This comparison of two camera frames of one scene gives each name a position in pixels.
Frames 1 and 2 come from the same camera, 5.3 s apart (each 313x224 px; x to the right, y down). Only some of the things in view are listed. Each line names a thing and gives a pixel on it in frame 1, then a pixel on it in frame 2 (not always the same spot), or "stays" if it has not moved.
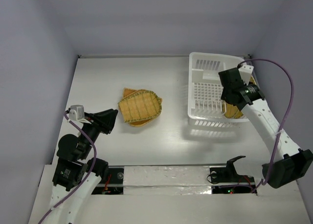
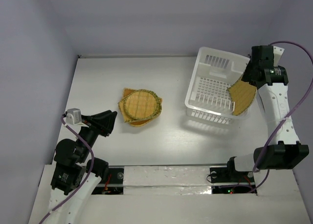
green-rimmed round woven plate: x=233 y=112 -> x=143 y=104
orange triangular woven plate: x=127 y=91 stays
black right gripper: x=230 y=87 -> x=251 y=75
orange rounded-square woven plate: x=144 y=123 stays
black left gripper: x=104 y=120 stays
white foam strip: x=163 y=180 stays
